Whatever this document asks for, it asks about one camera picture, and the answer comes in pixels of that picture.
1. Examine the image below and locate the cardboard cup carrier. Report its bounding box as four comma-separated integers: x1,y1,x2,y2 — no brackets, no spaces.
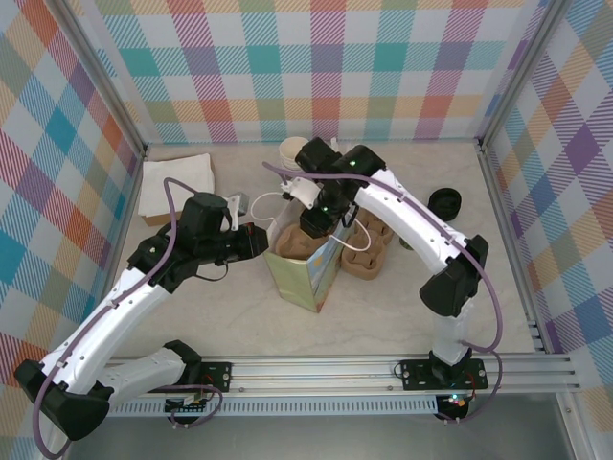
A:
275,223,332,264
339,210,397,284

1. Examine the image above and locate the landscape print paper gift bag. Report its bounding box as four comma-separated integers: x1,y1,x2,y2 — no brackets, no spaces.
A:
251,191,373,313

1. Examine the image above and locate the brown cardboard napkin tray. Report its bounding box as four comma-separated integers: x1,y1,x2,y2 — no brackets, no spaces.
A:
142,213,183,227

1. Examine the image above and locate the stack of white napkins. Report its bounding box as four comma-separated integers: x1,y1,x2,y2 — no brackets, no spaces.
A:
137,152,216,219

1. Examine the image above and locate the stack of green paper cups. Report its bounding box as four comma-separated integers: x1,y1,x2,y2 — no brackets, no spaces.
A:
279,136,310,173

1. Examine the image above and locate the black lid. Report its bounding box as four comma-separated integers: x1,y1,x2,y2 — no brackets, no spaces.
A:
428,188,464,222

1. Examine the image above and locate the black left camera cable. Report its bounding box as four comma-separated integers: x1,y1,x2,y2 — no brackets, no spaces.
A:
194,260,230,285

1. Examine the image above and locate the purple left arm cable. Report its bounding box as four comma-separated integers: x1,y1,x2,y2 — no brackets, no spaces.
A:
33,177,193,459

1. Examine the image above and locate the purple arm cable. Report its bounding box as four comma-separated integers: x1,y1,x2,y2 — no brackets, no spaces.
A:
33,177,193,459
261,161,504,426

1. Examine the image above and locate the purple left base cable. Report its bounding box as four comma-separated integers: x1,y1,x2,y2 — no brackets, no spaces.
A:
167,380,225,430

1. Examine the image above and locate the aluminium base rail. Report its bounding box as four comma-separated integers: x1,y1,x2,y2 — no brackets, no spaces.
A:
52,353,579,400

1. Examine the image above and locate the aluminium frame post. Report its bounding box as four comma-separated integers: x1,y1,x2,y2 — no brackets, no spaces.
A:
56,0,149,157
476,0,574,145

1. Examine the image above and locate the slotted white cable duct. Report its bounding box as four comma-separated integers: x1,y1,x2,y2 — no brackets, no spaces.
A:
76,398,441,419

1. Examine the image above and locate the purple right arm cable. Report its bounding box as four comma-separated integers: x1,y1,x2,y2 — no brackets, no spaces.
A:
261,161,504,426

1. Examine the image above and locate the aluminium side rail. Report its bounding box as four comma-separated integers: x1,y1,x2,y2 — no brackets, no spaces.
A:
477,141,550,356

